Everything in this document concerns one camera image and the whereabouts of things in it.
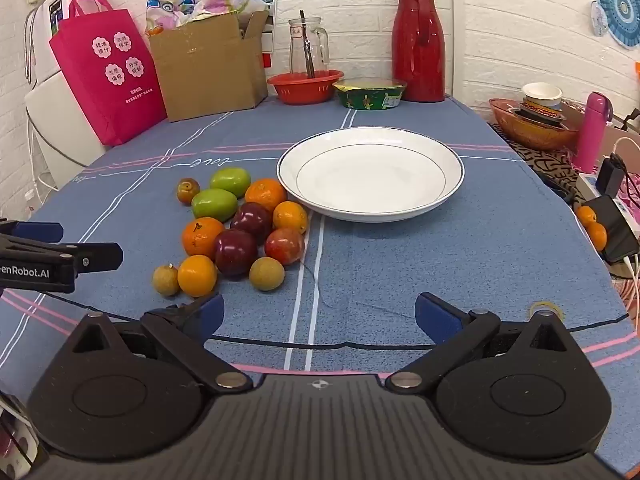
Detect black power bank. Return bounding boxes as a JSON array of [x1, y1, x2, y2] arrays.
[[582, 195, 640, 263]]

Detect dark patterned bowl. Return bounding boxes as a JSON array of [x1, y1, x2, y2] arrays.
[[507, 107, 571, 129]]

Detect dark chopsticks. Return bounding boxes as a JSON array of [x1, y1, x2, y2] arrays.
[[299, 10, 316, 79]]

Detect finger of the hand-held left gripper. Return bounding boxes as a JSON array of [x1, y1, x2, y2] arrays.
[[0, 232, 124, 281], [0, 219, 65, 245]]

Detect orange with dark stem mark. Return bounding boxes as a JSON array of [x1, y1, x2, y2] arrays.
[[181, 217, 226, 259]]

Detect green instant noodle bowl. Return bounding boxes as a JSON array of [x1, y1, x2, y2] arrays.
[[332, 77, 407, 110]]

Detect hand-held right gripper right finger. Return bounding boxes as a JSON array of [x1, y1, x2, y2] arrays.
[[385, 292, 582, 393]]

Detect red thermos jug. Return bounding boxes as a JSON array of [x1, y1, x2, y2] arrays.
[[391, 0, 446, 103]]

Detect colourful rimmed bowl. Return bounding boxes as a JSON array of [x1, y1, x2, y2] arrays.
[[520, 101, 566, 120]]

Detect pink bottle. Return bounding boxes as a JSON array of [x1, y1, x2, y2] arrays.
[[571, 91, 610, 173]]

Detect brown longan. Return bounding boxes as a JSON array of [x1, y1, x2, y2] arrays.
[[249, 256, 286, 292], [152, 264, 180, 297]]

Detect white appliance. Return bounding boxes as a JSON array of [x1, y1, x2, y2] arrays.
[[24, 0, 108, 191]]

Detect cardboard box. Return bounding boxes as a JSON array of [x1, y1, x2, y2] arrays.
[[148, 10, 271, 122]]

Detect pink tote bag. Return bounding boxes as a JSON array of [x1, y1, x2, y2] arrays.
[[48, 0, 168, 147]]

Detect yellow rubber band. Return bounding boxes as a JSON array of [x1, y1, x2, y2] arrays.
[[530, 301, 565, 323]]

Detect white cable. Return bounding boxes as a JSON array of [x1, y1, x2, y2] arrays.
[[621, 254, 640, 323]]

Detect pink floral bedsheet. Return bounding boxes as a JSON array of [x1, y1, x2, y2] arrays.
[[607, 172, 640, 331]]

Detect white bowl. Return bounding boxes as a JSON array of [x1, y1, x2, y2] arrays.
[[521, 82, 563, 109]]

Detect white plate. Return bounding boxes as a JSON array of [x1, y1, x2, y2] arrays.
[[276, 126, 466, 223]]

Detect small red yellow plum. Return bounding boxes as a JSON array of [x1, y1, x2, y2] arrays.
[[176, 178, 201, 206]]

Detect green mango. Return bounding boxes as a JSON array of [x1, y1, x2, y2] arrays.
[[192, 188, 239, 223]]

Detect green jujube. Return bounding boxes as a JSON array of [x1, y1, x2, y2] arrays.
[[209, 167, 252, 199]]

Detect large blue fan decoration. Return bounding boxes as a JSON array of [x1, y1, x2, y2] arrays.
[[595, 0, 640, 51]]

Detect pale pink box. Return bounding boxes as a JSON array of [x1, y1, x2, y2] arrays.
[[557, 100, 640, 171]]

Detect small blue fan decoration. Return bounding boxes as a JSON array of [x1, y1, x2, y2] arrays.
[[591, 1, 609, 37]]

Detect dark red plum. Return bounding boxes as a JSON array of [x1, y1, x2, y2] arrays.
[[215, 229, 259, 277], [229, 202, 273, 246]]

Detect black charger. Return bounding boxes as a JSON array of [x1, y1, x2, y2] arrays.
[[596, 152, 626, 198]]

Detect amber glass bowl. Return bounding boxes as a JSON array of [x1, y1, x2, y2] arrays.
[[489, 98, 581, 151]]

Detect red plastic basket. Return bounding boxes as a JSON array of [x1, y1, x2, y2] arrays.
[[267, 70, 345, 106]]

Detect glass pitcher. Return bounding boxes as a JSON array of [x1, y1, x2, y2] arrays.
[[288, 16, 331, 78]]

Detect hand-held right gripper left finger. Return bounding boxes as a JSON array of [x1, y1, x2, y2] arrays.
[[64, 292, 255, 395]]

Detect brown black patterned cloth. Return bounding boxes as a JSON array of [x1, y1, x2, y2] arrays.
[[487, 122, 586, 206]]

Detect white power strip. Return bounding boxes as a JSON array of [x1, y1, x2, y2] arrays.
[[575, 172, 640, 241]]

